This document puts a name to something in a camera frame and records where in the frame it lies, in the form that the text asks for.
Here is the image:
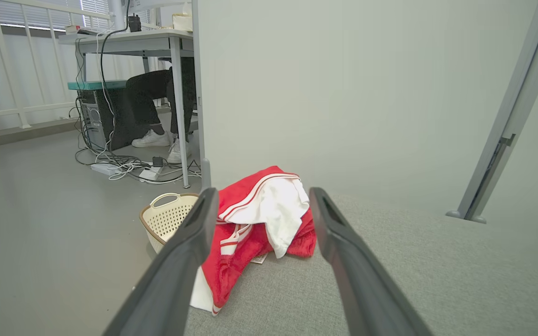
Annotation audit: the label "grey partition post with feet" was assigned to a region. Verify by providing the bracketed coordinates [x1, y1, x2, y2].
[446, 0, 538, 225]

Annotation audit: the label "teal flat board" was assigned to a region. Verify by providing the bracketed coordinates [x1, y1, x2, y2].
[67, 80, 128, 91]

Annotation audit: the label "white power strip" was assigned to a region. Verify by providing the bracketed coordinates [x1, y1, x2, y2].
[138, 165, 163, 183]
[90, 161, 121, 176]

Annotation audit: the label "black computer tower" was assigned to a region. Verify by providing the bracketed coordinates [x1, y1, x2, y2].
[78, 88, 135, 151]

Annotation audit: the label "white metal railing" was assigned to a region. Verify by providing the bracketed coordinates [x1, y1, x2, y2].
[0, 0, 113, 137]

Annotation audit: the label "tangled floor cables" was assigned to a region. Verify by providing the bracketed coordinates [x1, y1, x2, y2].
[73, 134, 202, 185]

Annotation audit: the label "red basketball jersey white sleeves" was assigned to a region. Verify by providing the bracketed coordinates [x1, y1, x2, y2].
[189, 165, 318, 317]

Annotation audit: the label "black hanging cable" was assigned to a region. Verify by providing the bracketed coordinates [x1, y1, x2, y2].
[99, 0, 132, 155]

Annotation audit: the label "beige plastic laundry basket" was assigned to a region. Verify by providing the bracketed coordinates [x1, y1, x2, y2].
[139, 192, 201, 255]

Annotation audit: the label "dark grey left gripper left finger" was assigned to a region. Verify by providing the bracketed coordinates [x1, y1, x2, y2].
[102, 187, 220, 336]

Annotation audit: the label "window blinds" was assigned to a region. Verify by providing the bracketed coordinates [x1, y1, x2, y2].
[0, 0, 112, 33]

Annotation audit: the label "grey office desk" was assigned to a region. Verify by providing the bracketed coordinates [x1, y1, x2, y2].
[58, 29, 195, 189]

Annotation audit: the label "white sneaker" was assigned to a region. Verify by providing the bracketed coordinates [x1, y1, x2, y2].
[131, 129, 172, 149]
[166, 136, 191, 165]

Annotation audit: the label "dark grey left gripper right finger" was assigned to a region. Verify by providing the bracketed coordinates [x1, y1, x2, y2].
[309, 187, 434, 336]

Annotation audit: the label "person's leg black trousers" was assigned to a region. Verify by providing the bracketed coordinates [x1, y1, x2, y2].
[169, 57, 198, 137]
[125, 69, 174, 136]

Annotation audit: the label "beige box on desk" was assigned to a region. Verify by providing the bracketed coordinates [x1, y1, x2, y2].
[171, 2, 194, 33]

